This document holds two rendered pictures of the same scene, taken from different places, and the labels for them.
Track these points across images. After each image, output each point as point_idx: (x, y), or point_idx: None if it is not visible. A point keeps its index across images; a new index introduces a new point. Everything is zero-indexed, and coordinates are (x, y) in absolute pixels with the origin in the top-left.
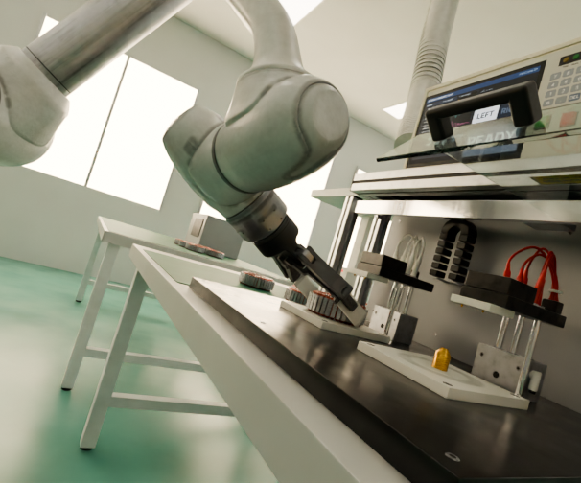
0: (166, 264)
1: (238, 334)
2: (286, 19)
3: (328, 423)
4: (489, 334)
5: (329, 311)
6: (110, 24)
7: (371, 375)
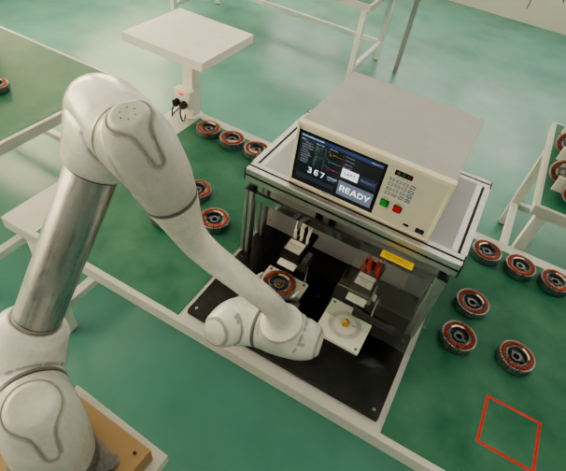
0: (115, 270)
1: (274, 366)
2: (283, 307)
3: (341, 407)
4: (348, 249)
5: None
6: (78, 275)
7: (335, 366)
